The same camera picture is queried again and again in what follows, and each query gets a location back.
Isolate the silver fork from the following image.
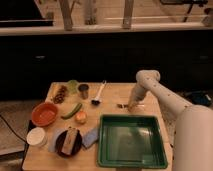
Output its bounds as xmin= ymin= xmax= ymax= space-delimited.
xmin=116 ymin=104 xmax=145 ymax=109

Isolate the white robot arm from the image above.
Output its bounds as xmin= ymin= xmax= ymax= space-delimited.
xmin=128 ymin=70 xmax=213 ymax=171

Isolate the green plastic tray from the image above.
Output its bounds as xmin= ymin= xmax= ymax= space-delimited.
xmin=97 ymin=114 xmax=168 ymax=169

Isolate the blue cloth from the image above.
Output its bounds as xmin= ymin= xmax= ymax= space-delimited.
xmin=82 ymin=127 xmax=99 ymax=149

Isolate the metal cup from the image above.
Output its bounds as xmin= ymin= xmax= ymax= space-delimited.
xmin=78 ymin=84 xmax=89 ymax=99

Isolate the yellow onion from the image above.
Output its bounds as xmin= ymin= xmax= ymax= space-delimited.
xmin=75 ymin=111 xmax=87 ymax=124

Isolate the green cucumber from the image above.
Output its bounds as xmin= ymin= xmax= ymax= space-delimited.
xmin=61 ymin=103 xmax=82 ymax=120

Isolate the green cup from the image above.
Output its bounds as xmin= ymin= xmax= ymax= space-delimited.
xmin=67 ymin=80 xmax=78 ymax=94

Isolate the wooden block sponge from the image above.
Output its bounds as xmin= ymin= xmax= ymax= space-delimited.
xmin=62 ymin=128 xmax=78 ymax=155

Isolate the dark brown plate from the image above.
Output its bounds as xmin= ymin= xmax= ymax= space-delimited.
xmin=55 ymin=131 xmax=82 ymax=158

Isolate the orange bowl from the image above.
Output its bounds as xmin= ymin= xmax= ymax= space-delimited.
xmin=31 ymin=102 xmax=58 ymax=127

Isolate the white round container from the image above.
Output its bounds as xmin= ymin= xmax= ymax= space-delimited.
xmin=26 ymin=127 xmax=47 ymax=147

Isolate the black cable left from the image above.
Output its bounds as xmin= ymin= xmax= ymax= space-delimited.
xmin=0 ymin=114 xmax=29 ymax=162

